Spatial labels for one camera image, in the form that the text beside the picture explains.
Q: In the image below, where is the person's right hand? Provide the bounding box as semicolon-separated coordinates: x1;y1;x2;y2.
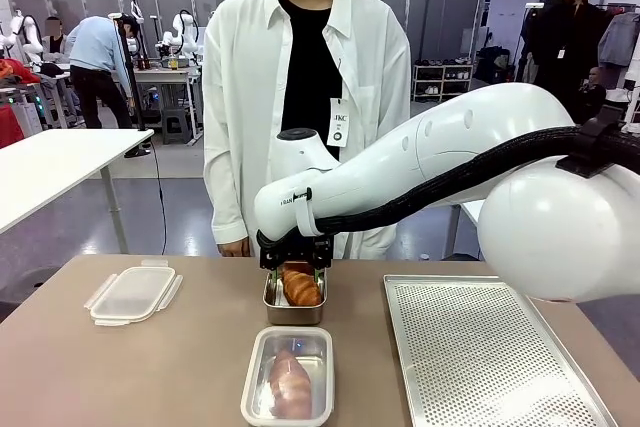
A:
218;238;251;259

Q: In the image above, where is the grey hanging garment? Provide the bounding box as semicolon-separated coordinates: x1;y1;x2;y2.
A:
597;5;640;69

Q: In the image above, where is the person's right forearm white sleeve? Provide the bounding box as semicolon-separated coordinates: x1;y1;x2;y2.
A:
203;136;251;248

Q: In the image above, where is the background person in black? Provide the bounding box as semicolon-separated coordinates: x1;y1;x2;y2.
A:
519;0;615;124

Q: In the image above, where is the seated background person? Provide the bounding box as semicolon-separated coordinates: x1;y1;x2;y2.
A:
42;16;72;68

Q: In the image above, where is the background work table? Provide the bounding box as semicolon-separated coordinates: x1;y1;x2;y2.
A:
130;62;204;144

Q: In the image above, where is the golden brown croissant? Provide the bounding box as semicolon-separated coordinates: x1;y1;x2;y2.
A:
280;261;324;307

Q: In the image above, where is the grey plastic stool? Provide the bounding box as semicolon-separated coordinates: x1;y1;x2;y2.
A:
160;109;194;146

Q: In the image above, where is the white name badge tag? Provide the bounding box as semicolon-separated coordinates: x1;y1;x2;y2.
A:
327;96;354;148

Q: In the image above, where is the black cable clamp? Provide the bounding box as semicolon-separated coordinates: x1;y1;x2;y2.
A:
556;106;632;179

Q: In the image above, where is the person in white coat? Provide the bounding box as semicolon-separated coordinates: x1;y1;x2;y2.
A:
202;0;414;262

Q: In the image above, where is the clear plastic container lid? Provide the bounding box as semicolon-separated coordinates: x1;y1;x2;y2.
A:
83;258;184;328

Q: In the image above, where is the red cloth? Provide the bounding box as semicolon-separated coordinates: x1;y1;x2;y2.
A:
0;57;42;86

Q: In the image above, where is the clear plastic airtight container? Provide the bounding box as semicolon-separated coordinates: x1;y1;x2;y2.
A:
240;325;335;427

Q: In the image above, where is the white side table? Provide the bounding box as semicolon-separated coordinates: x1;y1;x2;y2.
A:
0;127;155;254

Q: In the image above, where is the shoe rack with shoes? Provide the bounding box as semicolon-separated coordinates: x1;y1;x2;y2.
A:
412;57;476;103

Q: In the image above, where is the white table behind arm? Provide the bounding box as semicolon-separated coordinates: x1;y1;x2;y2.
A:
446;199;487;262

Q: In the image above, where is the man in blue shirt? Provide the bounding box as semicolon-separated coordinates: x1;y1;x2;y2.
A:
66;14;145;159

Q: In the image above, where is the stainless steel container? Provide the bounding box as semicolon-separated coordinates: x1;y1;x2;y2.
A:
262;266;329;327

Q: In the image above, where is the perforated metal baking tray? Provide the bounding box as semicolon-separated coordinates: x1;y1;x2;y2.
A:
382;274;619;427

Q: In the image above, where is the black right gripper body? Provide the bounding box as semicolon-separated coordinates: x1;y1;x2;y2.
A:
257;229;332;271

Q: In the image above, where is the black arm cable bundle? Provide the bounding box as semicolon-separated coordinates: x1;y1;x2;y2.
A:
299;124;640;239

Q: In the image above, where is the black floor cable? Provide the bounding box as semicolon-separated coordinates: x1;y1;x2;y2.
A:
148;139;169;256

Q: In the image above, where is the black camera stand pole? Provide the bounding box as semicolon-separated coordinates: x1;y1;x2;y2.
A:
113;16;152;134

